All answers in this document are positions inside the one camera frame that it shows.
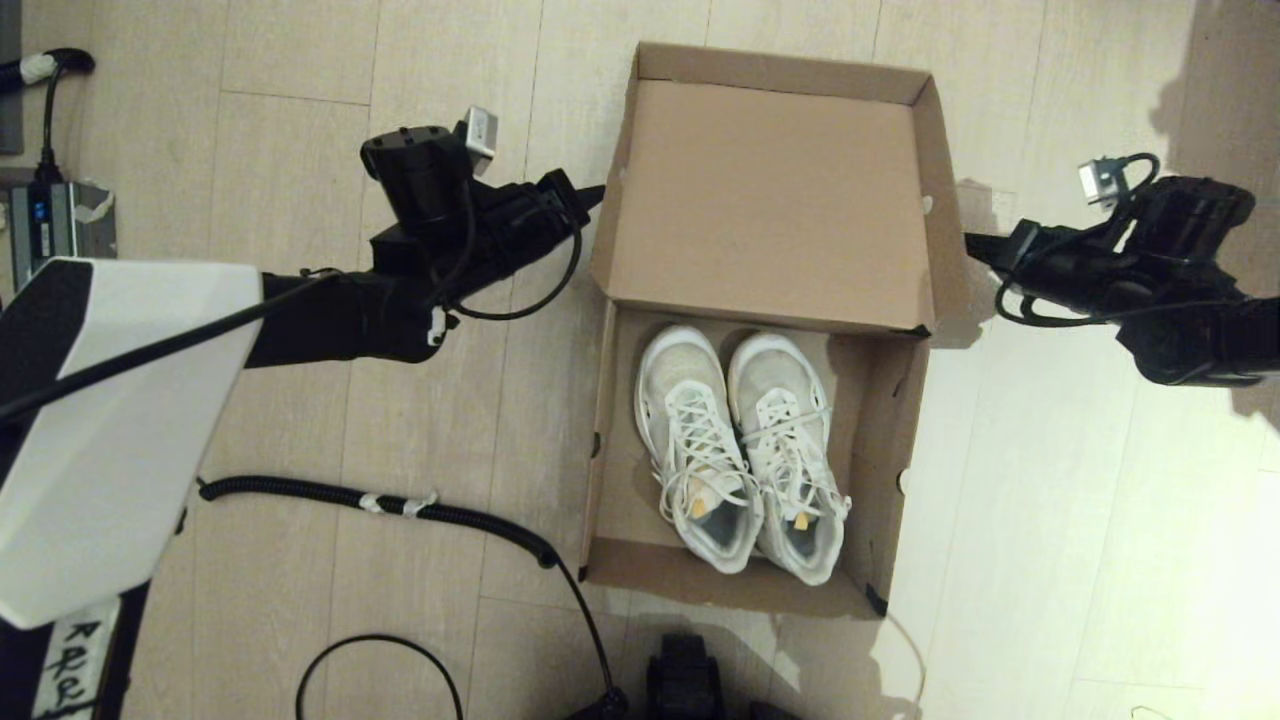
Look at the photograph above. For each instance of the white lace-up sneaker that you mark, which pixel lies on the white lace-up sneaker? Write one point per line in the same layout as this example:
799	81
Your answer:
775	380
680	380

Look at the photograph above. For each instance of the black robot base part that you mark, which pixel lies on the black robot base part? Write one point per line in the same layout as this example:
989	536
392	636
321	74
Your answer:
684	680

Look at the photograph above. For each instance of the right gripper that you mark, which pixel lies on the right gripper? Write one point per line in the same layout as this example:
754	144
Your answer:
1080	270

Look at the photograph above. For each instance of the dark grey furniture panel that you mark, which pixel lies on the dark grey furniture panel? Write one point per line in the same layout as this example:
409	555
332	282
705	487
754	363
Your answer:
10	80

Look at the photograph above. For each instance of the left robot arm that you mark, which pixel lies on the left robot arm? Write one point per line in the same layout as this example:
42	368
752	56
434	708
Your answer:
120	450

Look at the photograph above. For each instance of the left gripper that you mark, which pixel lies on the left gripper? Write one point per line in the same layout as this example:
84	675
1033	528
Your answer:
500	235

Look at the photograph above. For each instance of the brown cardboard shoe box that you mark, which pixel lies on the brown cardboard shoe box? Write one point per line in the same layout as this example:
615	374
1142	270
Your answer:
770	190

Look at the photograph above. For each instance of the grey power supply unit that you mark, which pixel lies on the grey power supply unit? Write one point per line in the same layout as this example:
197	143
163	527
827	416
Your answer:
70	225

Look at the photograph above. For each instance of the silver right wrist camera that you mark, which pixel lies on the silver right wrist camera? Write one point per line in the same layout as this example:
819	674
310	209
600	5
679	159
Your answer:
1105	180

